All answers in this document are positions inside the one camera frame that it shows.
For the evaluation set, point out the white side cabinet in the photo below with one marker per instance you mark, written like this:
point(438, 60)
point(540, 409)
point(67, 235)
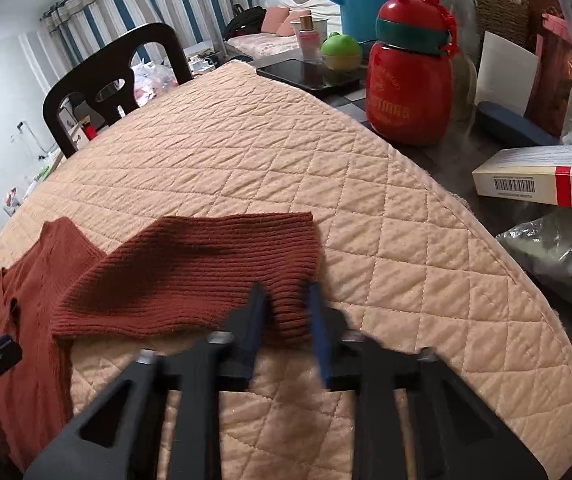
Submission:
point(31, 180)

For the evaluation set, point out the dark blue glasses case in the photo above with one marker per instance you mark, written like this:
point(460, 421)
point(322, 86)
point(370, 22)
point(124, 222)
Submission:
point(511, 127)

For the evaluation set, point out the blue plastic jug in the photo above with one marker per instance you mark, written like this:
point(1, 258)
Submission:
point(361, 0)

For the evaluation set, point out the dark red gift bag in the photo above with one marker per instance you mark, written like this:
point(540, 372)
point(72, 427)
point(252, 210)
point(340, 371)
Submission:
point(556, 80)

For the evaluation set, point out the floral sofa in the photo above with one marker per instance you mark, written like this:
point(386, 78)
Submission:
point(256, 45)

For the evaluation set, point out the rust brown knit sweater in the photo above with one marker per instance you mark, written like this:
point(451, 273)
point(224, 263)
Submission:
point(191, 260)

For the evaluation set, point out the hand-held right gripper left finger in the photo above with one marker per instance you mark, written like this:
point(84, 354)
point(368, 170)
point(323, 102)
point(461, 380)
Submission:
point(251, 332)

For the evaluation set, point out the pink perfume bottle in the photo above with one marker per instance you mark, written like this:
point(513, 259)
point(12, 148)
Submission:
point(310, 42)

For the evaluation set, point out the clear glass bottle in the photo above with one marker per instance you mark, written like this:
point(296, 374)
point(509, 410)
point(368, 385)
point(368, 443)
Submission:
point(463, 20)

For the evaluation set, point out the green yellow round container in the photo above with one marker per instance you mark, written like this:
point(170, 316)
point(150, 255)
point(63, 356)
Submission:
point(341, 50)

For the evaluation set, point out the white medicine box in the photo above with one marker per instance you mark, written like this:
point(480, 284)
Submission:
point(526, 170)

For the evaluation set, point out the white paper sheet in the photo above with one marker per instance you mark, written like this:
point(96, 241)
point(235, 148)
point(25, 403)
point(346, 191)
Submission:
point(506, 75)

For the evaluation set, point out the white paper cup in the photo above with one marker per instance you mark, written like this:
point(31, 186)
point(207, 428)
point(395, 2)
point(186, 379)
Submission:
point(323, 27)

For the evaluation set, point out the black dining chair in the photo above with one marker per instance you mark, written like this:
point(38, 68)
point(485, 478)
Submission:
point(151, 35)

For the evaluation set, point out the wicker basket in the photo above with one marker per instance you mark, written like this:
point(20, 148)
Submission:
point(503, 15)

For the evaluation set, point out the white blanket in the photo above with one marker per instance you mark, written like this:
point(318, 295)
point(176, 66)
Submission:
point(306, 0)

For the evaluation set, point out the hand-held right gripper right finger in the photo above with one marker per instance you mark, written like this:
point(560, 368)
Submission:
point(318, 332)

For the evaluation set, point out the crumpled plastic bag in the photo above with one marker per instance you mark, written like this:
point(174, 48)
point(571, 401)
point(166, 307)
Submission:
point(153, 82)

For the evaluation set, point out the peach quilted table mat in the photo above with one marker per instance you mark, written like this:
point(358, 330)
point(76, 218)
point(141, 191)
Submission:
point(266, 150)

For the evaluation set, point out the black backpack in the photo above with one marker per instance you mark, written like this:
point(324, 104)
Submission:
point(243, 20)

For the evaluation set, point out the small red bottle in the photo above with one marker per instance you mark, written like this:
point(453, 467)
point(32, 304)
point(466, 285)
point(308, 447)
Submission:
point(89, 129)

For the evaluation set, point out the red antlered bottle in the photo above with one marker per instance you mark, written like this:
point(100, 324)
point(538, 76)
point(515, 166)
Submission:
point(406, 100)

